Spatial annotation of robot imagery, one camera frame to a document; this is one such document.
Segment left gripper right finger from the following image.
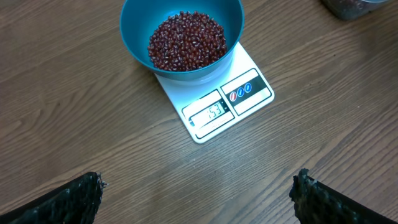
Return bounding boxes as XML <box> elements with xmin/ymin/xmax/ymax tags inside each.
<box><xmin>289</xmin><ymin>169</ymin><xmax>397</xmax><ymax>224</ymax></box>

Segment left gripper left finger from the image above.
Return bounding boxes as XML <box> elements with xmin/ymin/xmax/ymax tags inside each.
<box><xmin>1</xmin><ymin>172</ymin><xmax>106</xmax><ymax>224</ymax></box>

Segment white kitchen scale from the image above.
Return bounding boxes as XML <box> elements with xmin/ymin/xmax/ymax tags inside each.
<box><xmin>156</xmin><ymin>43</ymin><xmax>275</xmax><ymax>144</ymax></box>

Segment blue bowl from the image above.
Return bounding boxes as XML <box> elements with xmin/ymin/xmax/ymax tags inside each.
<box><xmin>119</xmin><ymin>0</ymin><xmax>245</xmax><ymax>81</ymax></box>

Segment red beans in bowl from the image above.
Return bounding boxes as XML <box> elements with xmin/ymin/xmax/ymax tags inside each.
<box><xmin>147</xmin><ymin>11</ymin><xmax>228</xmax><ymax>72</ymax></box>

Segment clear plastic container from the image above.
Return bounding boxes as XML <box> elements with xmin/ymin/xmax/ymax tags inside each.
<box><xmin>320</xmin><ymin>0</ymin><xmax>389</xmax><ymax>21</ymax></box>

